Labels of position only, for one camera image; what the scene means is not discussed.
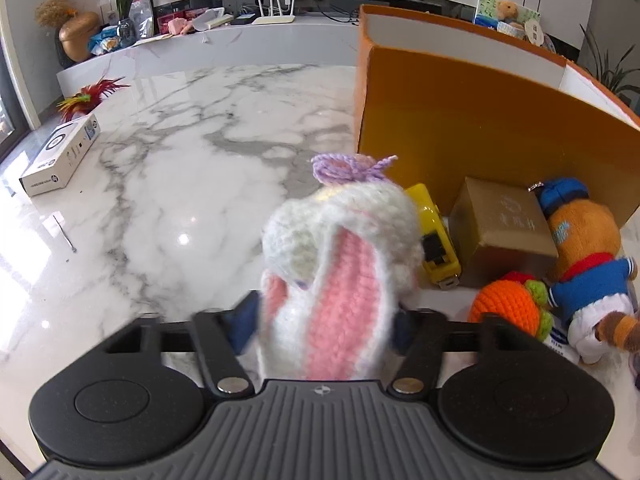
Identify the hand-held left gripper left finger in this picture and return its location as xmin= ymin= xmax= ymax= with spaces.
xmin=102 ymin=290 xmax=263 ymax=397

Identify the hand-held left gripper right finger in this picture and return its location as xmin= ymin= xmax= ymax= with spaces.
xmin=390 ymin=307 xmax=533 ymax=397

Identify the white pink crocheted bunny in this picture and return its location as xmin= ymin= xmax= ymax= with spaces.
xmin=255 ymin=152 xmax=426 ymax=382

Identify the orange crocheted toy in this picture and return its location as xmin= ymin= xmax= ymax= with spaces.
xmin=467 ymin=270 xmax=555 ymax=345

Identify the brown plush bear blue outfit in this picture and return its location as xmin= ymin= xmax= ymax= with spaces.
xmin=527 ymin=176 xmax=640 ymax=366

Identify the orange cardboard box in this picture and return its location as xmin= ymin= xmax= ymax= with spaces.
xmin=352 ymin=4 xmax=640 ymax=233

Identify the yellow tape measure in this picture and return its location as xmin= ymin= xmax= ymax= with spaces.
xmin=404 ymin=183 xmax=462 ymax=292

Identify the brown gift box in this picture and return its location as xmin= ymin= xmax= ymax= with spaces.
xmin=448 ymin=176 xmax=560 ymax=288

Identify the white product box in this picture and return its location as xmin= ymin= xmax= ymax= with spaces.
xmin=19 ymin=113 xmax=102 ymax=198

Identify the colourful feather toy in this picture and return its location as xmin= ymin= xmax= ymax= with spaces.
xmin=56 ymin=76 xmax=132 ymax=122

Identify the white tablet stand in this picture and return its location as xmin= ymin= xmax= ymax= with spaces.
xmin=192 ymin=7 xmax=235 ymax=31

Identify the white router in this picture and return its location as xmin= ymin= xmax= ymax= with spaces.
xmin=251 ymin=0 xmax=297 ymax=26

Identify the blue snack bag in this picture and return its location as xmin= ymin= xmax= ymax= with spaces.
xmin=88 ymin=26 xmax=122 ymax=57

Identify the gold vase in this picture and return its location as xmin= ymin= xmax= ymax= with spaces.
xmin=58 ymin=11 xmax=102 ymax=69

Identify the flower painting card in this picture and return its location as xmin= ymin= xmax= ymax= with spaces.
xmin=472 ymin=0 xmax=542 ymax=36

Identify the green plant black pot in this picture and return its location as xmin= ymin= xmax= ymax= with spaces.
xmin=579 ymin=24 xmax=640 ymax=108

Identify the small brown plush bear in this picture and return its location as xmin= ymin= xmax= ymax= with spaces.
xmin=496 ymin=0 xmax=527 ymax=27

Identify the dried flower bunch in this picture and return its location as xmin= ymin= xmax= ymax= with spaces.
xmin=34 ymin=0 xmax=77 ymax=29

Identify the black picture frame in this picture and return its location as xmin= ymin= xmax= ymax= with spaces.
xmin=127 ymin=0 xmax=157 ymax=40

